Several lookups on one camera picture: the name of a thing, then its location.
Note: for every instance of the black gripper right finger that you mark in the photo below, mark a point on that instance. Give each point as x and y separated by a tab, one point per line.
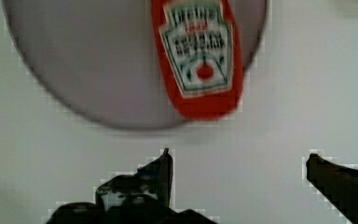
337	183

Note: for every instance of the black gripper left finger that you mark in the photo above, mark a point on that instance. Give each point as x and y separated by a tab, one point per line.
141	198

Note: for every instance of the red plush ketchup bottle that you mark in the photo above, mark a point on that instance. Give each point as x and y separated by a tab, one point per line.
199	52

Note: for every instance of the grey round plate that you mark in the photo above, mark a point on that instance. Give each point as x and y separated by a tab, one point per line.
99	57

